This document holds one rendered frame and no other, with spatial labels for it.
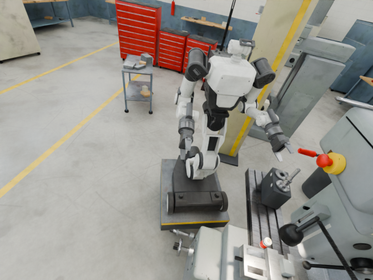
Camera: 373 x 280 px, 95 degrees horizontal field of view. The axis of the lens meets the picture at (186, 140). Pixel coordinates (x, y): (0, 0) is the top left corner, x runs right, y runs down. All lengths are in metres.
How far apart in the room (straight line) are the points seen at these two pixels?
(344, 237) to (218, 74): 0.85
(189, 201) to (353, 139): 1.34
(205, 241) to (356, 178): 1.04
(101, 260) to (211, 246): 1.16
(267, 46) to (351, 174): 1.77
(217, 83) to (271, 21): 1.25
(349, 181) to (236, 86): 0.71
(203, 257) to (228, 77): 1.15
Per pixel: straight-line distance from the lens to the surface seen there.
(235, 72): 1.05
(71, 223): 2.38
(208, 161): 1.37
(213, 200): 1.73
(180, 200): 1.65
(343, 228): 0.80
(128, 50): 5.81
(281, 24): 2.19
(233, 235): 1.36
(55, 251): 2.32
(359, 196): 0.58
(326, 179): 2.96
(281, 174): 1.46
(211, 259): 1.39
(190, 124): 0.90
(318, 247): 0.88
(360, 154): 0.60
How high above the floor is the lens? 2.07
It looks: 42 degrees down
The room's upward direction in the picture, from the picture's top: 12 degrees clockwise
